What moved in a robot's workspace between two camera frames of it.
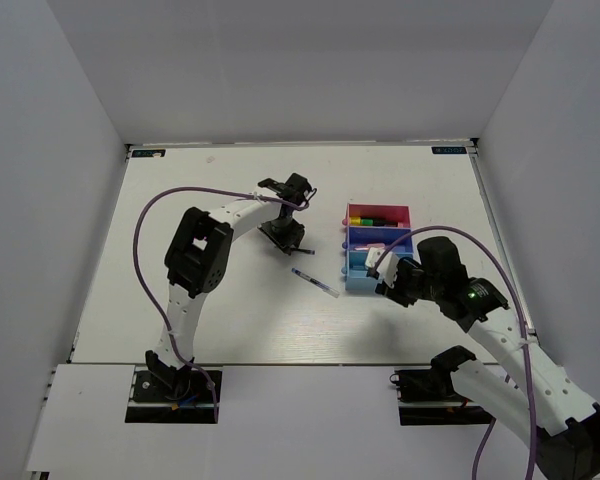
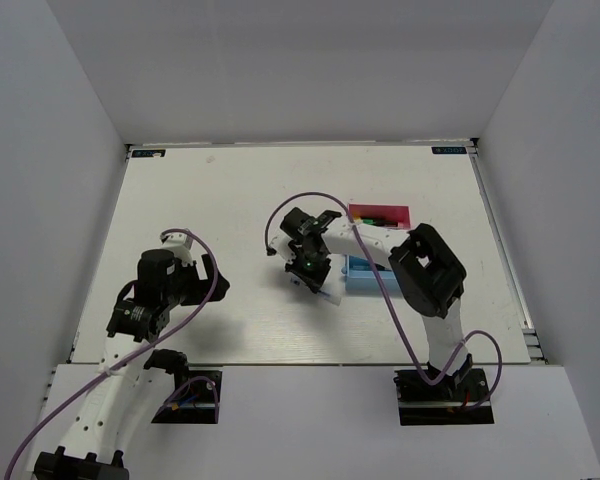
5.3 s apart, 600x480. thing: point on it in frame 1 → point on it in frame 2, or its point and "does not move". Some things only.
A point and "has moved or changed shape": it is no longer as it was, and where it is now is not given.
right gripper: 395,294 → 315,284
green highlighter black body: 374,222 does not move
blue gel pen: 315,282 has moved or changed shape
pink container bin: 399,213 does not move
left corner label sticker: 149,153 does not move
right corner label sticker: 449,149 does not move
